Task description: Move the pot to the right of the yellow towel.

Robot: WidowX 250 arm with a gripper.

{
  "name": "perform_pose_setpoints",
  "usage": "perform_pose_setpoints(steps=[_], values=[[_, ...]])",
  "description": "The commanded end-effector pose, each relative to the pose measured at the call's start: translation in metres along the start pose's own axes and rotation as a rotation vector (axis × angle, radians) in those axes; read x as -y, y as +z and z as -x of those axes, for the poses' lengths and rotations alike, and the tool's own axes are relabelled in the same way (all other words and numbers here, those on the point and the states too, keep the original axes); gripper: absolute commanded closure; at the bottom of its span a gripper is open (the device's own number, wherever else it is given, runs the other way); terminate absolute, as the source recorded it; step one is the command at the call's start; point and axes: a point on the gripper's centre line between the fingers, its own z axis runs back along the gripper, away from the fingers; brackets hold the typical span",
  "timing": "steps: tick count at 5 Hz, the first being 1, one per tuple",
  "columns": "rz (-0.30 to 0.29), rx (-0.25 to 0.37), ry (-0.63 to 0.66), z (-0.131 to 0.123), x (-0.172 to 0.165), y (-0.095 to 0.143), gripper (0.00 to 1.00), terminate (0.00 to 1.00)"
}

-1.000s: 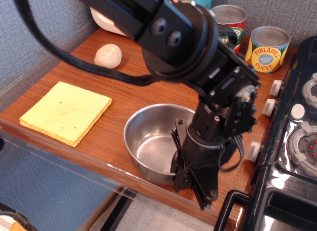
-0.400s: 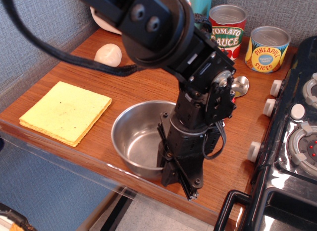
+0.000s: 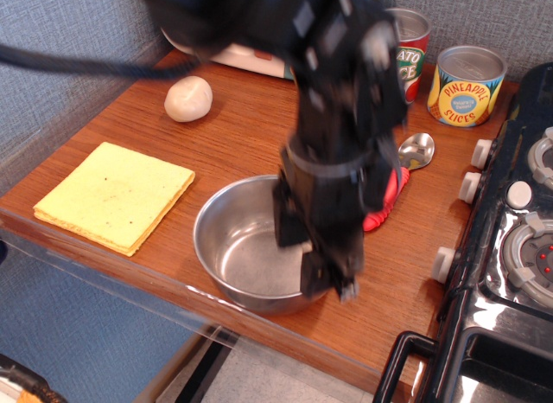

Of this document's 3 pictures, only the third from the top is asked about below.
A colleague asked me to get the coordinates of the white round dough ball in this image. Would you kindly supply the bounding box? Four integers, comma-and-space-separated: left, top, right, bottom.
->
164, 76, 213, 123

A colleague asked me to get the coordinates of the black toy stove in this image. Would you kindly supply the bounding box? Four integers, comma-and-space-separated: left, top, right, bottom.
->
374, 63, 552, 402

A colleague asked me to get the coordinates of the pineapple slices can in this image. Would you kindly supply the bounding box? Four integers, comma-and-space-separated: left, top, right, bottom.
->
427, 45, 507, 128

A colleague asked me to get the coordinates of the stainless steel bowl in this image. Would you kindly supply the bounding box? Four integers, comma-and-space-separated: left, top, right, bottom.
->
194, 175, 327, 316

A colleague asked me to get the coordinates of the teal toy microwave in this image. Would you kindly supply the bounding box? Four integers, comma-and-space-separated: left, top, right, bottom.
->
160, 26, 299, 82

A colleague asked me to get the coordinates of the folded yellow cloth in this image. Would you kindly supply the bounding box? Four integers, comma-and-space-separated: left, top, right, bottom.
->
34, 142, 195, 257

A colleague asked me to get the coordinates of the tomato sauce can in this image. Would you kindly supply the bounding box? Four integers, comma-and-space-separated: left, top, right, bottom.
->
388, 8, 431, 104

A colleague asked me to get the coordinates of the black cable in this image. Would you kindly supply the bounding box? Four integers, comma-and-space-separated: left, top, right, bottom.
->
0, 43, 200, 80

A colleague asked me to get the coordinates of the red handled metal spoon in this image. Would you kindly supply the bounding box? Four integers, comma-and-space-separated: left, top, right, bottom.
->
363, 132, 435, 232

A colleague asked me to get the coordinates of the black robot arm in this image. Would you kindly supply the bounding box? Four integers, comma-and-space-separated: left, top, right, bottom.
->
144, 0, 408, 300

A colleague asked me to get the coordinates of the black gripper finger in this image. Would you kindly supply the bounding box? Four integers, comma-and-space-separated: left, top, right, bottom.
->
300, 248, 361, 303

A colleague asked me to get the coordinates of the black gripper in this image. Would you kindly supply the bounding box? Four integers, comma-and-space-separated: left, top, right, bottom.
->
272, 0, 410, 265

